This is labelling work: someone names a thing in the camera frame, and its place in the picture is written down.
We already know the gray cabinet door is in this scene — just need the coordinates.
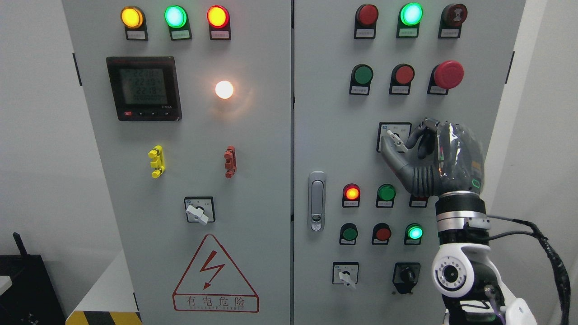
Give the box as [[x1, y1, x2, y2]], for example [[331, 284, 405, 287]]
[[293, 0, 526, 325], [62, 0, 292, 325]]

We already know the top right dark red light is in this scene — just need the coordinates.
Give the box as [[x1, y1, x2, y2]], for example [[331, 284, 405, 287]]
[[354, 4, 378, 39]]

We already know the red push button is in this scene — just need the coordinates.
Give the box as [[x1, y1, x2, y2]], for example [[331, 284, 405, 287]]
[[389, 64, 415, 95], [371, 223, 392, 245]]

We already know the lower red push button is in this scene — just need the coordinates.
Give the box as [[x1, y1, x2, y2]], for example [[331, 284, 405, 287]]
[[371, 223, 392, 245]]

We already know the green indicator light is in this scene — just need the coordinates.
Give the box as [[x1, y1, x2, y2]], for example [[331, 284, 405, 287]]
[[164, 5, 192, 41], [375, 184, 396, 208]]

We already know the green push button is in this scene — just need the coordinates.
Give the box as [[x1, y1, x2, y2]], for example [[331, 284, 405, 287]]
[[349, 64, 373, 95], [339, 223, 359, 245]]

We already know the yellow terminal clip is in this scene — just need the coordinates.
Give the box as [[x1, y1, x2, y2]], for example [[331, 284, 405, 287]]
[[147, 145, 166, 179]]

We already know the black box with antenna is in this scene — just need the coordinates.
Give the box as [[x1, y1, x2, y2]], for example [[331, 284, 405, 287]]
[[0, 232, 65, 325]]

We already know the red emergency stop button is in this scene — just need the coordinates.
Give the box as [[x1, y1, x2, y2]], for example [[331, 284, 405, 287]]
[[427, 60, 465, 95]]

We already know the lit red indicator light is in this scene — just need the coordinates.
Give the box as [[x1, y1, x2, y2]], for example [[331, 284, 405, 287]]
[[341, 183, 361, 208]]

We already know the red terminal clip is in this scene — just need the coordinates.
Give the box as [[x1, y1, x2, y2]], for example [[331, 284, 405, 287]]
[[224, 146, 237, 179]]

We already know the black rotary switch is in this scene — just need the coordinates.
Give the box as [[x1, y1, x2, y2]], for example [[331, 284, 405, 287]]
[[392, 263, 421, 294]]

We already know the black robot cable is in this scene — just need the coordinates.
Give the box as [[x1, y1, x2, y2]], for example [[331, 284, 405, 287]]
[[485, 215, 571, 325]]

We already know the white glowing lamp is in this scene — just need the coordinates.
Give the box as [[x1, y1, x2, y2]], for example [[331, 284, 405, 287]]
[[214, 80, 234, 100]]

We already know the digital power meter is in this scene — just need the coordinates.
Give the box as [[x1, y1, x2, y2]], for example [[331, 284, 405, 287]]
[[107, 56, 182, 121]]

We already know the red electric hazard warning sticker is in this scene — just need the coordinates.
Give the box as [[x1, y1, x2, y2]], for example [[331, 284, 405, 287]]
[[172, 234, 260, 313]]

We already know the top left green indicator light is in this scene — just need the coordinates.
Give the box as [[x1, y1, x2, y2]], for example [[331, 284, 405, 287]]
[[164, 5, 192, 41]]

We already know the left gray cabinet door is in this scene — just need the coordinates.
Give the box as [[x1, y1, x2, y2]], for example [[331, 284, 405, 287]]
[[62, 0, 292, 325]]

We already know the top right green light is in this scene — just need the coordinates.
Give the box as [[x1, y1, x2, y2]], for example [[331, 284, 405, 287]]
[[396, 2, 424, 38]]

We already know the upper red push button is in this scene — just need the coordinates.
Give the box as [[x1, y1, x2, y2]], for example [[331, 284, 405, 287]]
[[389, 64, 415, 95]]

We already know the middle green indicator light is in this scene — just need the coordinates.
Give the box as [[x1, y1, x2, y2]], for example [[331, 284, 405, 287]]
[[375, 184, 396, 208]]

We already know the gray robotic right hand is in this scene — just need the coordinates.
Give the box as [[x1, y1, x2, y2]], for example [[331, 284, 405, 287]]
[[381, 118, 485, 197]]

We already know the yellow indicator light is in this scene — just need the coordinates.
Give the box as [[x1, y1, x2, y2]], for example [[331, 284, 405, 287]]
[[121, 6, 148, 41]]

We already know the lower green push button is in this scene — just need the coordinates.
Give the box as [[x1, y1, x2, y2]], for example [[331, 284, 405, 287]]
[[339, 223, 359, 245]]

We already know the dark red buzzer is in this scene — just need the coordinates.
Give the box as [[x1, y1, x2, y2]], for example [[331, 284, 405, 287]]
[[438, 3, 468, 39]]

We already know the silver door handle lock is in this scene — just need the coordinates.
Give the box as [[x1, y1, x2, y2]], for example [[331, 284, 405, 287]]
[[307, 171, 326, 231]]

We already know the left door gray rotary switch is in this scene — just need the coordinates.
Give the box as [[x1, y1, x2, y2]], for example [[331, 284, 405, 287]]
[[184, 197, 215, 225]]

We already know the lower lit green light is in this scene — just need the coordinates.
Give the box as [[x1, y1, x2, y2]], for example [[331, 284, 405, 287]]
[[403, 223, 424, 246]]

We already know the top left red indicator light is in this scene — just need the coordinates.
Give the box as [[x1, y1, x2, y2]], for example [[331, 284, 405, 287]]
[[206, 5, 231, 40]]

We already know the middle dark red indicator light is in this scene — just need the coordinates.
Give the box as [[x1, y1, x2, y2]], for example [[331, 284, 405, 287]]
[[409, 194, 429, 208]]

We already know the upper green push button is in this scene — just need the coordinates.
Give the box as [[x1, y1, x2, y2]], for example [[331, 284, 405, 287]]
[[349, 64, 373, 95]]

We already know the right gray cabinet door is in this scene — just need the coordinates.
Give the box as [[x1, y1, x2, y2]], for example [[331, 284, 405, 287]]
[[293, 0, 526, 325]]

